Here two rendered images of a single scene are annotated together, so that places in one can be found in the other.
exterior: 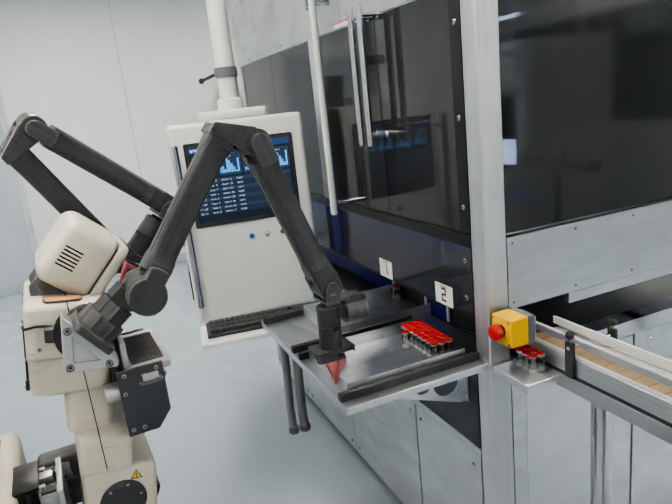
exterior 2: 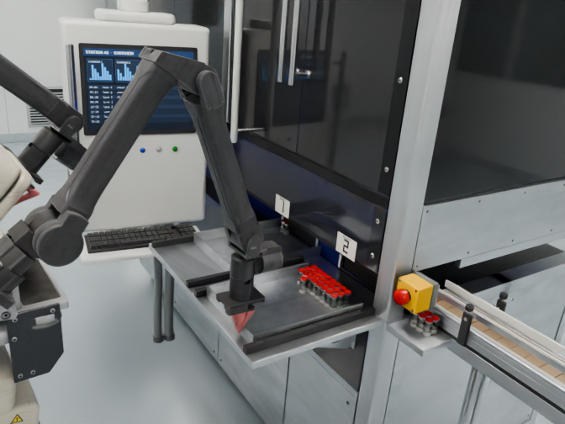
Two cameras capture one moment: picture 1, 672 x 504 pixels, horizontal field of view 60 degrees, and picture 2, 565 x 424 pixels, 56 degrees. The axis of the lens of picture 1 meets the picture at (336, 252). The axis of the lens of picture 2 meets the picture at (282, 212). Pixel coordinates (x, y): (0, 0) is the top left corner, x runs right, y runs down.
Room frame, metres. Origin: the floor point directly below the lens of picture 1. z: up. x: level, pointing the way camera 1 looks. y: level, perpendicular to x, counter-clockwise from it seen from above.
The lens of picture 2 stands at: (0.24, 0.18, 1.64)
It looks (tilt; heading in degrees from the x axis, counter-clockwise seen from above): 21 degrees down; 348
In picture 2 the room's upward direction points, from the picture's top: 5 degrees clockwise
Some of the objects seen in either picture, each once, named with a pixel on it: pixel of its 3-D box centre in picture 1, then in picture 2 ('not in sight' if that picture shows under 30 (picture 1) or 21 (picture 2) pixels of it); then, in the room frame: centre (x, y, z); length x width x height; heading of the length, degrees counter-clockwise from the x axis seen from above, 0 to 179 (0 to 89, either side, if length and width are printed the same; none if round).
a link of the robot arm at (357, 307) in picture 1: (341, 298); (256, 249); (1.36, 0.00, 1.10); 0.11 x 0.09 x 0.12; 116
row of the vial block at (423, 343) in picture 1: (419, 341); (316, 288); (1.51, -0.20, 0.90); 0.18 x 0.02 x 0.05; 22
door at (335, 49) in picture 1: (350, 119); (265, 49); (2.04, -0.10, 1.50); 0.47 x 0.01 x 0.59; 22
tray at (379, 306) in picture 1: (365, 309); (256, 243); (1.83, -0.08, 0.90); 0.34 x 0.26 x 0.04; 112
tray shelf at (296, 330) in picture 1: (370, 338); (264, 278); (1.64, -0.07, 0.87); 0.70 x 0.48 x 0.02; 22
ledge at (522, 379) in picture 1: (531, 372); (423, 333); (1.33, -0.45, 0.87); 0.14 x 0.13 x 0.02; 112
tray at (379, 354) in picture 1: (384, 353); (283, 299); (1.47, -0.10, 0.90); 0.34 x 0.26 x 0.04; 112
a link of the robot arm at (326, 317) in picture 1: (330, 314); (245, 265); (1.34, 0.03, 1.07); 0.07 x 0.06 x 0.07; 116
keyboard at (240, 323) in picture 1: (260, 319); (143, 236); (2.07, 0.31, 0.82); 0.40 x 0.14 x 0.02; 104
